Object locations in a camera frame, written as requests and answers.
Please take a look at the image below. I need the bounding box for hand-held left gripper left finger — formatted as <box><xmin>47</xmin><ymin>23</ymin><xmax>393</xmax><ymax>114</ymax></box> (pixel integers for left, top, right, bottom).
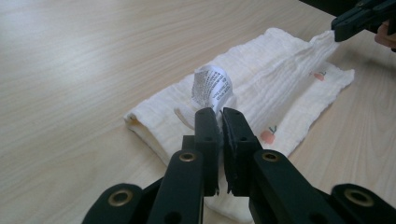
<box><xmin>181</xmin><ymin>106</ymin><xmax>220</xmax><ymax>198</ymax></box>

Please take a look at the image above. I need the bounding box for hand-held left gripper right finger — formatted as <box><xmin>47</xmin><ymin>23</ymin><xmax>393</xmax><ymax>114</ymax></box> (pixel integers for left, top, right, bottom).
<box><xmin>219</xmin><ymin>106</ymin><xmax>263</xmax><ymax>198</ymax></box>

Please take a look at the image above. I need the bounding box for white muslin cloth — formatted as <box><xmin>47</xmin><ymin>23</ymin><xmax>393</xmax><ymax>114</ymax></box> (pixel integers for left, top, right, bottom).
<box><xmin>123</xmin><ymin>27</ymin><xmax>356</xmax><ymax>224</ymax></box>

